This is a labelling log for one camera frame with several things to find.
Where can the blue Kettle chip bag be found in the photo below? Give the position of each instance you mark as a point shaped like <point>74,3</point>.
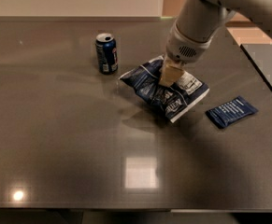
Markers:
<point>173,101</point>

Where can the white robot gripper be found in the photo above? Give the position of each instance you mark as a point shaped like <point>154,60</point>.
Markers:
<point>182,49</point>

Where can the blue pepsi can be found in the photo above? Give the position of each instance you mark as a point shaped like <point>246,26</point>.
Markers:
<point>106,50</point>

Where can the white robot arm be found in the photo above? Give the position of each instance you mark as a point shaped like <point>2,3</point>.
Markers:
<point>196,24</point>

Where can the small blue snack packet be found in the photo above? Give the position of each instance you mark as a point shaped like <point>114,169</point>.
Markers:
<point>230,112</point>

